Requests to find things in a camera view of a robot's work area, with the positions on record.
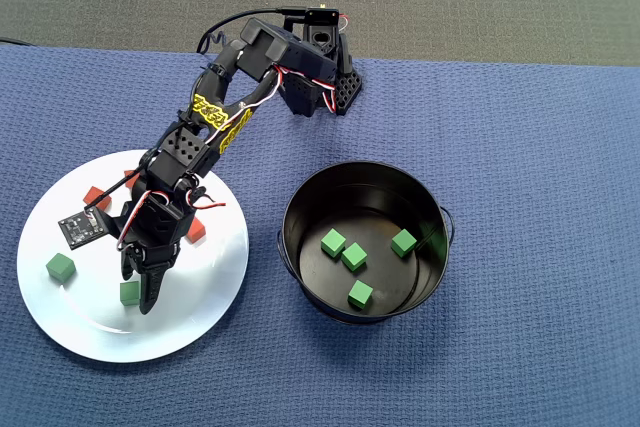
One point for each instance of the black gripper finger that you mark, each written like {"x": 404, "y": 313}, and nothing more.
{"x": 151, "y": 292}
{"x": 131, "y": 262}

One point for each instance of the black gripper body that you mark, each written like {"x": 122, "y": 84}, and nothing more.
{"x": 156, "y": 261}

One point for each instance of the green plastic cube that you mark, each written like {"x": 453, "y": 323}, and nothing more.
{"x": 332, "y": 242}
{"x": 129, "y": 293}
{"x": 60, "y": 267}
{"x": 354, "y": 256}
{"x": 360, "y": 294}
{"x": 404, "y": 242}

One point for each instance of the white round plate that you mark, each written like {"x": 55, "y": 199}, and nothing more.
{"x": 200, "y": 287}

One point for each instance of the red plastic cube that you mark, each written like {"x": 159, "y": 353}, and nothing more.
{"x": 196, "y": 232}
{"x": 94, "y": 194}
{"x": 130, "y": 179}

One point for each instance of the black metal bucket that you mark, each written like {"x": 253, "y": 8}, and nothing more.
{"x": 440, "y": 277}

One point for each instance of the blue woven table cloth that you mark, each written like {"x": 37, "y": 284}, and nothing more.
{"x": 450, "y": 372}

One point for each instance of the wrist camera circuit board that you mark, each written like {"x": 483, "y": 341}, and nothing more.
{"x": 80, "y": 229}

